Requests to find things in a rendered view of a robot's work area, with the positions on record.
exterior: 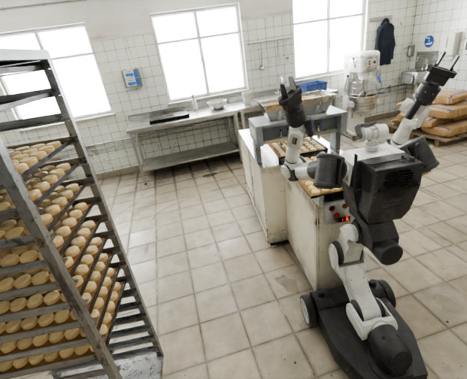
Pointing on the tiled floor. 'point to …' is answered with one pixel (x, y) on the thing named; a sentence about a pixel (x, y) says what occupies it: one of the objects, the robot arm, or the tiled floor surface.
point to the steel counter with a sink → (142, 122)
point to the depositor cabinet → (268, 188)
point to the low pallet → (439, 136)
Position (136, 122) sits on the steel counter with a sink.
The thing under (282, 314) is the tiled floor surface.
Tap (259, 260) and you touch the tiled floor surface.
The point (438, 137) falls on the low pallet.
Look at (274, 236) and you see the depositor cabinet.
